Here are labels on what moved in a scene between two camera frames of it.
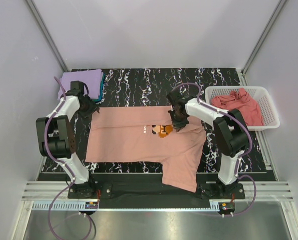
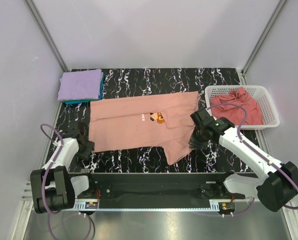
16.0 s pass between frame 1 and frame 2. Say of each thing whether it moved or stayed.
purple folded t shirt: stayed
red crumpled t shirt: stayed
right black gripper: moved
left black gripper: moved
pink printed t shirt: moved
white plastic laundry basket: stayed
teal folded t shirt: stayed
